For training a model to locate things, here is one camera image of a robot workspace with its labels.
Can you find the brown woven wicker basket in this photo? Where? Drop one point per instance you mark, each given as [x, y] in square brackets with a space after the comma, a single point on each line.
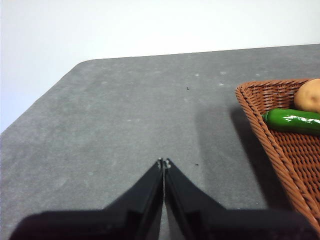
[295, 155]

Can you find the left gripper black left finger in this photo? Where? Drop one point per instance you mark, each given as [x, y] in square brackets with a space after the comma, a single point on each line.
[100, 225]

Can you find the yellow-brown potato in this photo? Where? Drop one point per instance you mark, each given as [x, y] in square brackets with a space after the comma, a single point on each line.
[308, 97]

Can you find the green pepper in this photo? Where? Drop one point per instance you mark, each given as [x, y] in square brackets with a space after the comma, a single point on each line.
[290, 122]

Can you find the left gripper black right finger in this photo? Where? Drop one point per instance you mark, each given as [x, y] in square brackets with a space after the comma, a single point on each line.
[237, 225]

